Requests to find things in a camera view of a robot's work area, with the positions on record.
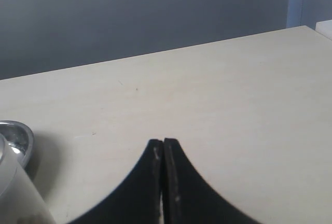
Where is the round stainless steel dish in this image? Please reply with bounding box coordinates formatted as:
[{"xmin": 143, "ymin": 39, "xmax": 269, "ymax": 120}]
[{"xmin": 1, "ymin": 120, "xmax": 35, "ymax": 168}]

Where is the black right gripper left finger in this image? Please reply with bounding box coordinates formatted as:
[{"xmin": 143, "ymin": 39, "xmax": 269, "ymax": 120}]
[{"xmin": 71, "ymin": 139, "xmax": 162, "ymax": 223}]

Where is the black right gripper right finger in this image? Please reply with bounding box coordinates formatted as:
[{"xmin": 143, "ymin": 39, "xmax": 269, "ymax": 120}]
[{"xmin": 162, "ymin": 138, "xmax": 258, "ymax": 223}]

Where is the clear plastic shaker bottle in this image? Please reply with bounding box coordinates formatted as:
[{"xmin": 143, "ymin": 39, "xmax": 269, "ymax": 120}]
[{"xmin": 1, "ymin": 135, "xmax": 55, "ymax": 223}]

